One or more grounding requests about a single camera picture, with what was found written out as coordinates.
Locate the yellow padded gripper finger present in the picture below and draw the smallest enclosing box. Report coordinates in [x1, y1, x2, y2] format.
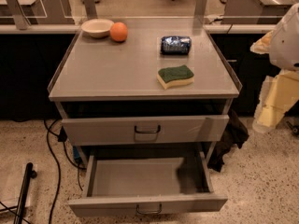
[252, 70, 299, 133]
[250, 31, 273, 54]

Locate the green and yellow sponge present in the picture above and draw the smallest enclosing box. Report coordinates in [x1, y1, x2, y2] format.
[157, 65, 194, 90]

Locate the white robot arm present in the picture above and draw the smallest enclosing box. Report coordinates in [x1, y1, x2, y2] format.
[250, 4, 299, 133]

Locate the grey drawer cabinet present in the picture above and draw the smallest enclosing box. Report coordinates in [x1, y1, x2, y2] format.
[47, 17, 243, 170]

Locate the upper grey drawer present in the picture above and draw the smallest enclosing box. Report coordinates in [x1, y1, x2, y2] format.
[62, 115, 229, 146]

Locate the open middle grey drawer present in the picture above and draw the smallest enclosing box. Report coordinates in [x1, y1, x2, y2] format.
[69, 151, 227, 217]

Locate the dark cloth on floor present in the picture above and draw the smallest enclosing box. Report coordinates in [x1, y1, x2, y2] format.
[207, 109, 249, 172]

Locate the blue chip bag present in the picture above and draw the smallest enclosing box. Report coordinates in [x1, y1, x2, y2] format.
[161, 35, 192, 55]

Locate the orange fruit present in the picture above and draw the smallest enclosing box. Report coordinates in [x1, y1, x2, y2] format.
[110, 22, 128, 42]

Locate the white bowl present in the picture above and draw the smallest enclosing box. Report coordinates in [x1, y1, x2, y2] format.
[81, 19, 114, 38]

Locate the black pole stand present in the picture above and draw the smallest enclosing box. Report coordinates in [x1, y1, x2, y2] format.
[13, 162, 37, 224]

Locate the grey post right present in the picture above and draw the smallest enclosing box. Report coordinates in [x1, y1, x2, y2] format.
[194, 0, 207, 23]

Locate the grey post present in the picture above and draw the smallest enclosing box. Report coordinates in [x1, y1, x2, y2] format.
[194, 0, 207, 23]
[83, 0, 97, 20]
[6, 0, 30, 30]

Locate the grey post middle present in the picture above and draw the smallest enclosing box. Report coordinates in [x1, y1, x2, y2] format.
[83, 0, 97, 20]

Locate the black floor cable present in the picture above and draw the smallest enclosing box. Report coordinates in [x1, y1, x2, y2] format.
[43, 119, 85, 224]

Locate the grey post left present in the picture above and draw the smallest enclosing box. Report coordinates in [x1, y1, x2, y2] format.
[6, 0, 30, 30]

